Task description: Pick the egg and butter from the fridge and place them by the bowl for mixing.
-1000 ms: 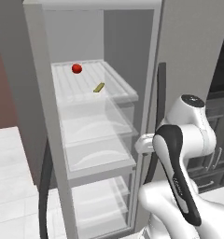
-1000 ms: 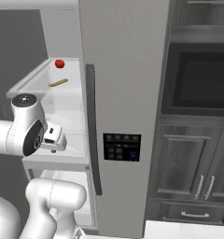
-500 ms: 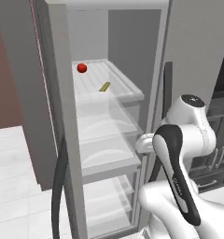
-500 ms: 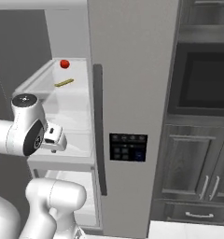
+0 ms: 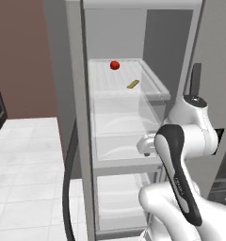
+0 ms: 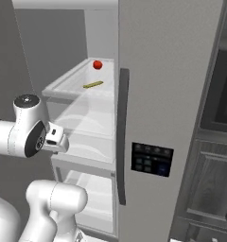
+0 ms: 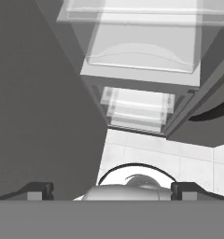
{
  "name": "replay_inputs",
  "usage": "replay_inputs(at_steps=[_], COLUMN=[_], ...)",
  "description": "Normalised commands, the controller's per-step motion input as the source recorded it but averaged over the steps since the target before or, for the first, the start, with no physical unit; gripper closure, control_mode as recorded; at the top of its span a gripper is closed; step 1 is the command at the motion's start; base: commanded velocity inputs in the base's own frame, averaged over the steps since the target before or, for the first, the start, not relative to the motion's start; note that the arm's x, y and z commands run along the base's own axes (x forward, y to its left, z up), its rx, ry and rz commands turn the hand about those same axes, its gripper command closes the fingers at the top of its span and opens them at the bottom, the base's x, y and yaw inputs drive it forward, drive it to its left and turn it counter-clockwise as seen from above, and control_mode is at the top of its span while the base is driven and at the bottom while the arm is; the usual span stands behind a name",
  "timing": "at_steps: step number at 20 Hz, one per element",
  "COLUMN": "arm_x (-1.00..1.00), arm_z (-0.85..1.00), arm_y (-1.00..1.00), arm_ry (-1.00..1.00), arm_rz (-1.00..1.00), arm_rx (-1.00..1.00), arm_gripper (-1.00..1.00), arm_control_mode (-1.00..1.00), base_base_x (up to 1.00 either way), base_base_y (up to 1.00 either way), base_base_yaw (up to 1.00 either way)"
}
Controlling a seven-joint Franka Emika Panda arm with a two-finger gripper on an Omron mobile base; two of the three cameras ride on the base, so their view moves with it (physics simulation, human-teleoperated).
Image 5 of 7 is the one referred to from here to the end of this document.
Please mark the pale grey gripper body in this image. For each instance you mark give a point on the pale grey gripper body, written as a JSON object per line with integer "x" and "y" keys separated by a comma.
{"x": 147, "y": 145}

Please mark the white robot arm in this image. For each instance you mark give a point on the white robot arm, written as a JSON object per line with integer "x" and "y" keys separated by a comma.
{"x": 199, "y": 138}

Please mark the clear fridge drawer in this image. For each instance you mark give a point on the clear fridge drawer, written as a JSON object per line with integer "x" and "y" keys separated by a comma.
{"x": 124, "y": 125}

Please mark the white fridge drawer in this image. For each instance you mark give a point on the white fridge drawer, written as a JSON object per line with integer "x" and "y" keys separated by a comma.
{"x": 121, "y": 200}

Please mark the yellow butter stick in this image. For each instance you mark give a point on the yellow butter stick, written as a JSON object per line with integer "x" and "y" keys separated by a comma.
{"x": 133, "y": 84}

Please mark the white fridge shelf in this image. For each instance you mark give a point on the white fridge shelf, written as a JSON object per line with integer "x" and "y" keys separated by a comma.
{"x": 108, "y": 78}

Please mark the grey fridge door with dispenser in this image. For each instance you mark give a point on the grey fridge door with dispenser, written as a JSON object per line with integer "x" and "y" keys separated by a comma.
{"x": 215, "y": 56}

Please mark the grey fridge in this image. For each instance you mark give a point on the grey fridge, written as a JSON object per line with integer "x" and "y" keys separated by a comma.
{"x": 118, "y": 34}

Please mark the red tomato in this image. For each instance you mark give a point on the red tomato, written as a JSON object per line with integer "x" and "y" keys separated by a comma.
{"x": 115, "y": 65}

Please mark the dark grey appliance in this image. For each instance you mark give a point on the dark grey appliance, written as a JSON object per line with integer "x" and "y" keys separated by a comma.
{"x": 223, "y": 189}

